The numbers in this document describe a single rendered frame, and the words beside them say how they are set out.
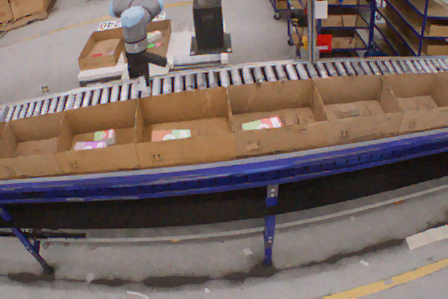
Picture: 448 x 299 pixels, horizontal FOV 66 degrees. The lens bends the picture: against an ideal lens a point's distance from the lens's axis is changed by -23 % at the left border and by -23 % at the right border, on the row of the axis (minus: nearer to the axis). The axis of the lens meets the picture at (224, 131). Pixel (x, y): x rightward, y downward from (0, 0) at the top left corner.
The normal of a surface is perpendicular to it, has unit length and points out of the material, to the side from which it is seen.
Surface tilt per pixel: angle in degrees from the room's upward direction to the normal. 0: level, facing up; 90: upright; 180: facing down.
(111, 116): 89
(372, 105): 0
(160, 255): 0
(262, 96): 89
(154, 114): 90
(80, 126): 90
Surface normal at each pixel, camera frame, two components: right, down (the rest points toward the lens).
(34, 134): 0.10, 0.66
